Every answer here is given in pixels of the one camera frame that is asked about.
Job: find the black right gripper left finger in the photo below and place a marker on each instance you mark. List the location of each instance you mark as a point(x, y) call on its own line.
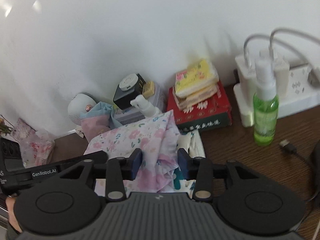
point(73, 199)

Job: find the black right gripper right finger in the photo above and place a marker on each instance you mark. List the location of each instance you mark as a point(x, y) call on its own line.
point(243, 198)

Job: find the pink floral child garment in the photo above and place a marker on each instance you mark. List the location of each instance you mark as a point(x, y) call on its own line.
point(157, 138)

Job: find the crumpled plastic bag red print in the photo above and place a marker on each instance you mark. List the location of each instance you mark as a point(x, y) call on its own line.
point(36, 147)

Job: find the white teal floral folded cloth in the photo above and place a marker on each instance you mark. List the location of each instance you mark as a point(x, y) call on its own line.
point(193, 145)

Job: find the red tissue box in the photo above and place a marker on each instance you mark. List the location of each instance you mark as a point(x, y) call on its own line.
point(211, 113)

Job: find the pink purple folded cloth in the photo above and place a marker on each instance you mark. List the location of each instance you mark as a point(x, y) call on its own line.
point(98, 120)

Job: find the green spray bottle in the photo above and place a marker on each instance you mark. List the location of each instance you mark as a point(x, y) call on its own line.
point(265, 103)

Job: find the white round robot speaker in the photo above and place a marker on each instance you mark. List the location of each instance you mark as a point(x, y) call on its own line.
point(79, 105)

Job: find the white power strip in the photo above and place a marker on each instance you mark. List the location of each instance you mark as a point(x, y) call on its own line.
point(296, 88)

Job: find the yellow tissue packs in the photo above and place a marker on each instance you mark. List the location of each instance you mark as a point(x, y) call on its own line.
point(195, 84)

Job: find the white pump bottle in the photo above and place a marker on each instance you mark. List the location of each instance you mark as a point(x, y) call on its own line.
point(145, 107)

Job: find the white charger adapter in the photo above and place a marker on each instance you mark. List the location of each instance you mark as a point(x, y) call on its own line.
point(247, 75)

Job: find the black box white round device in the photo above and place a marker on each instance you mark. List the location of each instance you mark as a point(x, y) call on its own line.
point(127, 90)

